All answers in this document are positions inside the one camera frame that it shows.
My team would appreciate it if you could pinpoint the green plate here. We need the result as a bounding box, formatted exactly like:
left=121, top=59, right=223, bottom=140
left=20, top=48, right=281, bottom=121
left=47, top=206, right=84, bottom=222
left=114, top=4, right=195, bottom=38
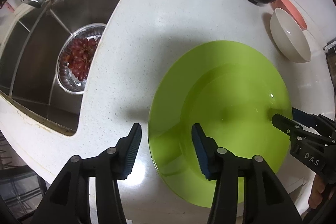
left=147, top=40, right=291, bottom=207

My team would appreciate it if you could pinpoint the cream white bowl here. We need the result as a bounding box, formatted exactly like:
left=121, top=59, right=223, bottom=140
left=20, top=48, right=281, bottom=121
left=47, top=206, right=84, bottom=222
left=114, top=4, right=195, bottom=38
left=270, top=7, right=311, bottom=63

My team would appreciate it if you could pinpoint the pink bowl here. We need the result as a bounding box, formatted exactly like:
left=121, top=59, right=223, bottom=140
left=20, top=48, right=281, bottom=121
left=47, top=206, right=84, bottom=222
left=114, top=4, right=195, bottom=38
left=277, top=0, right=307, bottom=31

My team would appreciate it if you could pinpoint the person's right hand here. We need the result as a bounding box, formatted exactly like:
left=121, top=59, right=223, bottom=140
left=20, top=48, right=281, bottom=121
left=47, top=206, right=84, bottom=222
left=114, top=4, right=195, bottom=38
left=308, top=174, right=326, bottom=209

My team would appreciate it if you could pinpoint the stainless steel sink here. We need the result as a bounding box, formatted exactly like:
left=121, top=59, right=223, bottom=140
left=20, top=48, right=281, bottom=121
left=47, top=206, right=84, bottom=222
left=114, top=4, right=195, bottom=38
left=1, top=0, right=120, bottom=136

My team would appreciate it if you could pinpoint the steel bowl of red grapes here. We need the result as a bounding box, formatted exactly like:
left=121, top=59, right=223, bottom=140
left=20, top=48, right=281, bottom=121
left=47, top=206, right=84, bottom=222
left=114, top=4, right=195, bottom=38
left=55, top=23, right=106, bottom=95

